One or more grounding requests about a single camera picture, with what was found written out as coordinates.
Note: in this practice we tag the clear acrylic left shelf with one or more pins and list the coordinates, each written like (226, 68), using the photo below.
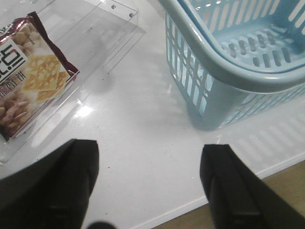
(91, 34)

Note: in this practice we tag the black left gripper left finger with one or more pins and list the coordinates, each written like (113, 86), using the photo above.
(52, 193)

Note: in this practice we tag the light blue plastic basket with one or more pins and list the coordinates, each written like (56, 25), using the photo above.
(232, 59)

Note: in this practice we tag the maroon cracker snack bag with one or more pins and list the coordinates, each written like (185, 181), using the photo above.
(33, 73)

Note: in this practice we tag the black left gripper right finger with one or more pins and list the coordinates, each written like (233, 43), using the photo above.
(238, 198)

